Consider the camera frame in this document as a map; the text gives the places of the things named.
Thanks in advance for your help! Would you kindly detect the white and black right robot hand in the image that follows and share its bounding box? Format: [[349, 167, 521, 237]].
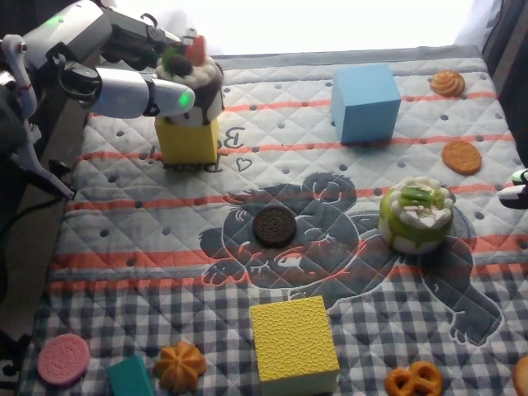
[[497, 167, 528, 210]]

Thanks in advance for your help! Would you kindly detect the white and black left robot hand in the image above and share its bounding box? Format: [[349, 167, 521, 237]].
[[22, 0, 197, 121]]

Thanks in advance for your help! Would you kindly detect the chocolate cake with strawberry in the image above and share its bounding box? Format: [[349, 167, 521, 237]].
[[155, 35, 226, 127]]

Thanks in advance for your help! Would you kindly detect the green cake with white cream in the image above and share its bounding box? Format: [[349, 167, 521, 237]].
[[378, 176, 456, 254]]

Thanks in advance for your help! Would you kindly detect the tall yellow textured cube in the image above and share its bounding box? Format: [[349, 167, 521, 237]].
[[154, 116, 220, 164]]

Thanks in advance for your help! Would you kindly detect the blue cube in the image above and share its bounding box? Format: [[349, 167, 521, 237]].
[[330, 63, 402, 144]]

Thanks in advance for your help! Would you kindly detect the wide yellow textured cube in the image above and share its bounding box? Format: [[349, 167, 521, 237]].
[[249, 295, 341, 393]]

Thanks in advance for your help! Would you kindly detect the flat round orange biscuit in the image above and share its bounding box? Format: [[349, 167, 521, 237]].
[[441, 140, 483, 177]]

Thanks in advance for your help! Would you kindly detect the small orange swirl cookie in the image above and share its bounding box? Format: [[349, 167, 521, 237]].
[[429, 69, 466, 98]]

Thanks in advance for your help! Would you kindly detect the grey quilt with printed bear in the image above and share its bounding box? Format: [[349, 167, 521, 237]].
[[18, 45, 528, 396]]

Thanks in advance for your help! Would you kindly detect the dark chocolate sandwich cookie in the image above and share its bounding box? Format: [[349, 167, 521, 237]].
[[252, 205, 297, 248]]

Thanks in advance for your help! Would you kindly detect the orange pretzel cookie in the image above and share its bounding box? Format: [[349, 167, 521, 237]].
[[384, 361, 444, 396]]

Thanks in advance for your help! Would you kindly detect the pink sandwich cookie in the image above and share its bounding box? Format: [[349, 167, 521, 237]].
[[37, 332, 91, 385]]

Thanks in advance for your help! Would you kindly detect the large orange swirl cookie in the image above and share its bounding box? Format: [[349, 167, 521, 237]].
[[154, 340, 207, 394]]

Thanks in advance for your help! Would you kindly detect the teal block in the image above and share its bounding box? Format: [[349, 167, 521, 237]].
[[106, 355, 154, 396]]

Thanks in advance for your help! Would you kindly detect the black fixture with white mark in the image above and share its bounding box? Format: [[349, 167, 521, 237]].
[[0, 333, 21, 380]]

